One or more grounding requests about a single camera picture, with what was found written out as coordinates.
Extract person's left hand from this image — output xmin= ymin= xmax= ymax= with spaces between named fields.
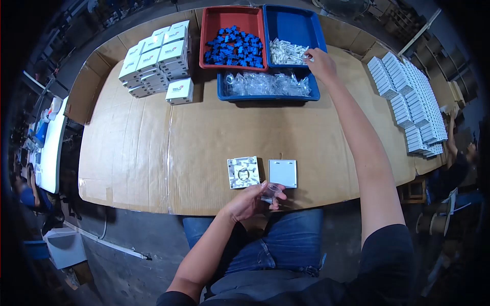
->
xmin=223 ymin=182 xmax=287 ymax=225

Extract person's right hand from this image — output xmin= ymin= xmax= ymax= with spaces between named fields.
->
xmin=304 ymin=47 xmax=338 ymax=86

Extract person's left thumb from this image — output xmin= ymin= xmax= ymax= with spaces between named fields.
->
xmin=245 ymin=182 xmax=269 ymax=195

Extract person's right fingers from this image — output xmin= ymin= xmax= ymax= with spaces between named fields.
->
xmin=304 ymin=47 xmax=321 ymax=66

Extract person's left fingers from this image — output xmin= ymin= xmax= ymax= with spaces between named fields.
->
xmin=264 ymin=186 xmax=287 ymax=210

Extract clear plastic piece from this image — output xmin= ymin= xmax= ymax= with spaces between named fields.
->
xmin=261 ymin=183 xmax=284 ymax=204

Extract open white faceplate base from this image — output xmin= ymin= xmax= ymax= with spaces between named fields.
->
xmin=227 ymin=156 xmax=261 ymax=190

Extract pile of white plastic clips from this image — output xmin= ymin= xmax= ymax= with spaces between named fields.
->
xmin=269 ymin=38 xmax=311 ymax=66

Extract plain white square cover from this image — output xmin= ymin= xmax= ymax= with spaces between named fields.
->
xmin=268 ymin=159 xmax=298 ymax=189

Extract person's legs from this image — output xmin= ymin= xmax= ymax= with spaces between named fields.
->
xmin=182 ymin=208 xmax=326 ymax=277

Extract pile of clear plastic bags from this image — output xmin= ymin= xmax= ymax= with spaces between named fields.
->
xmin=224 ymin=71 xmax=312 ymax=97

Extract standing fan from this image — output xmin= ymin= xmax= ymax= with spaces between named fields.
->
xmin=312 ymin=0 xmax=372 ymax=18

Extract brown cardboard sheet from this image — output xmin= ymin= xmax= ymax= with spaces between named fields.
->
xmin=64 ymin=8 xmax=449 ymax=216

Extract pile of blue plastic parts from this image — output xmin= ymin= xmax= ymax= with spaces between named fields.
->
xmin=203 ymin=25 xmax=265 ymax=69

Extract red plastic tray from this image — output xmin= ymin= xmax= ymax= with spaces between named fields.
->
xmin=199 ymin=5 xmax=268 ymax=72

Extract long blue plastic tray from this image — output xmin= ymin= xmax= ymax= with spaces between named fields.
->
xmin=217 ymin=67 xmax=321 ymax=103

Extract person's body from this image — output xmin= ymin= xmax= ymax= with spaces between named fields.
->
xmin=156 ymin=180 xmax=416 ymax=306

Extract rows of white plastic units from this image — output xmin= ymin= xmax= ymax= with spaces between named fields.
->
xmin=367 ymin=51 xmax=449 ymax=158

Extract single white carton red logo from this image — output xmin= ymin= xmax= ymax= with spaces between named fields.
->
xmin=165 ymin=78 xmax=194 ymax=106

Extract stack of white printed boxes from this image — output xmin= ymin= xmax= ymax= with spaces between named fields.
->
xmin=118 ymin=20 xmax=192 ymax=99

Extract white floor tube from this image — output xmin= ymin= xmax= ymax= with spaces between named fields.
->
xmin=63 ymin=220 xmax=153 ymax=261

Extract white box on floor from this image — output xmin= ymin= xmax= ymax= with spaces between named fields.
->
xmin=42 ymin=228 xmax=88 ymax=270

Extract white side table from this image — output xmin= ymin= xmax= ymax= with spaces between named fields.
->
xmin=24 ymin=96 xmax=70 ymax=194

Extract brown cable spools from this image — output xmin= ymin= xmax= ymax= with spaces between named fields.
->
xmin=416 ymin=202 xmax=459 ymax=236

